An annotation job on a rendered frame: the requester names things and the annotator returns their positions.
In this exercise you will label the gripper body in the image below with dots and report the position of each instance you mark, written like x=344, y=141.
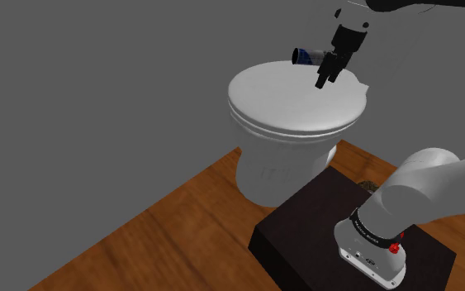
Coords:
x=347, y=40

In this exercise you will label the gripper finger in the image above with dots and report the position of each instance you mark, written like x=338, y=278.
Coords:
x=323, y=74
x=336, y=69

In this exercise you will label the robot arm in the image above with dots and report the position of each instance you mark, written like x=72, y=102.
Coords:
x=417, y=189

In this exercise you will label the blue and silver can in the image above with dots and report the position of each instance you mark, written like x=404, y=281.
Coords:
x=308, y=57

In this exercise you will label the white toilet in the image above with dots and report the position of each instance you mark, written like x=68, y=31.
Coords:
x=292, y=121

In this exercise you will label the small dark brown lump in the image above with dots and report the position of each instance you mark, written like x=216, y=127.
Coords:
x=368, y=186

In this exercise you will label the dark robot stand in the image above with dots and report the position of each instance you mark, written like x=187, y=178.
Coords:
x=308, y=225

